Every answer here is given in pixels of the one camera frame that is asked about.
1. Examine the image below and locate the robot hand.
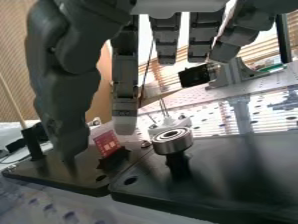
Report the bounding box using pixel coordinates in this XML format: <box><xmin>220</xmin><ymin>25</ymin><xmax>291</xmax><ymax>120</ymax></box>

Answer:
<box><xmin>24</xmin><ymin>0</ymin><xmax>298</xmax><ymax>165</ymax></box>

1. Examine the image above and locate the red circuit board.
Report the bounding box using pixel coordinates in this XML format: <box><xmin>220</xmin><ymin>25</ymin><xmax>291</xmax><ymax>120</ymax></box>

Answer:
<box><xmin>91</xmin><ymin>129</ymin><xmax>122</xmax><ymax>159</ymax></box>

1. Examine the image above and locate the thin stick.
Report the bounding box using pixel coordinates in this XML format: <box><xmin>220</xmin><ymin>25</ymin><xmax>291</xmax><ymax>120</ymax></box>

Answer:
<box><xmin>0</xmin><ymin>72</ymin><xmax>29</xmax><ymax>132</ymax></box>

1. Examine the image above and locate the black plate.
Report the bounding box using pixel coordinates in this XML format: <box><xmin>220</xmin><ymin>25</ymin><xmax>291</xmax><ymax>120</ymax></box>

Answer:
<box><xmin>107</xmin><ymin>132</ymin><xmax>298</xmax><ymax>224</ymax></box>
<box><xmin>1</xmin><ymin>131</ymin><xmax>150</xmax><ymax>198</ymax></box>

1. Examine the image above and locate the metal bearing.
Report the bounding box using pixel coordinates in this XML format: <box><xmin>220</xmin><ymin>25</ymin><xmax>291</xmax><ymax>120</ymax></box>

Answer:
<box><xmin>150</xmin><ymin>126</ymin><xmax>195</xmax><ymax>156</ymax></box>

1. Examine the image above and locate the small black camera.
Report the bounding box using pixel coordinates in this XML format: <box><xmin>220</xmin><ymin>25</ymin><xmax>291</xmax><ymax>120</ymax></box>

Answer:
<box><xmin>177</xmin><ymin>63</ymin><xmax>222</xmax><ymax>89</ymax></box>

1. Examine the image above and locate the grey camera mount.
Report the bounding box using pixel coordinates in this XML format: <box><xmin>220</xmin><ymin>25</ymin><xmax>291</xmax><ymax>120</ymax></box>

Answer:
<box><xmin>204</xmin><ymin>55</ymin><xmax>268</xmax><ymax>92</ymax></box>

